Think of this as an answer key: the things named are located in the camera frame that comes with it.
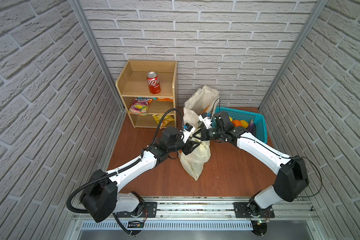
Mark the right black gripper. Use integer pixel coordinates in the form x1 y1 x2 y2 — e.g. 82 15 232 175
193 128 226 142

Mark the thin cream plastic bag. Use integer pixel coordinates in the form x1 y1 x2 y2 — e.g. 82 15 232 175
179 136 211 181

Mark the canvas tote bag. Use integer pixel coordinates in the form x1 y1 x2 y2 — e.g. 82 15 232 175
183 85 220 128

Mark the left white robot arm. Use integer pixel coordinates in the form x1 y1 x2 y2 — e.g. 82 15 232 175
80 124 199 223

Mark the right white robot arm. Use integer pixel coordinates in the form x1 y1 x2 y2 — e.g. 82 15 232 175
193 112 309 217

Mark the yellow chip bag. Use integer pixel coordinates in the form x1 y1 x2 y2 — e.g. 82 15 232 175
153 115 175 129

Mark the orange toy pumpkin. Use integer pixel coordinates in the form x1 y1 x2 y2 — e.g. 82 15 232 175
232 120 243 127

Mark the teal plastic basket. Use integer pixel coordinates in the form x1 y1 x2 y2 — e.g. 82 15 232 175
216 107 268 144

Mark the orange Fox's candy bag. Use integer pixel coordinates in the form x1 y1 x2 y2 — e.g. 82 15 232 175
156 98 174 102

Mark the pink green candy bag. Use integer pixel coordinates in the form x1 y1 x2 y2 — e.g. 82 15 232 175
128 98 153 116

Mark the purple toy eggplant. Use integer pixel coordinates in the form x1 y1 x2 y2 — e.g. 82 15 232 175
247 119 256 134

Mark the wooden shelf unit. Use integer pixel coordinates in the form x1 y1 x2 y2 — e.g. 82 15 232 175
116 60 179 128

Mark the red cola can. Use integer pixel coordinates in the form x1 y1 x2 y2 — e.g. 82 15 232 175
147 72 161 94

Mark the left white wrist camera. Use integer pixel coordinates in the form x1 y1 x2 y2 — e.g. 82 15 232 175
182 123 196 143

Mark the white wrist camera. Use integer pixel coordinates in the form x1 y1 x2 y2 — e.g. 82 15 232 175
182 123 196 143
199 112 213 129

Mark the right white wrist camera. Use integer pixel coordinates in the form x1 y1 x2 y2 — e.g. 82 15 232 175
199 112 213 129

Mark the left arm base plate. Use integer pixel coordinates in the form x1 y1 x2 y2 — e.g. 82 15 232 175
130 202 158 218

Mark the aluminium rail frame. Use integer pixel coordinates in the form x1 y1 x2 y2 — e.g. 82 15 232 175
65 197 328 240

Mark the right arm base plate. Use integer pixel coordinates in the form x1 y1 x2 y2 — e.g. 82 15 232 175
233 202 275 219

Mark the left black cable conduit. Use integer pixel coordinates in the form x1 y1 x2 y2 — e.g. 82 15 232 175
65 107 184 214

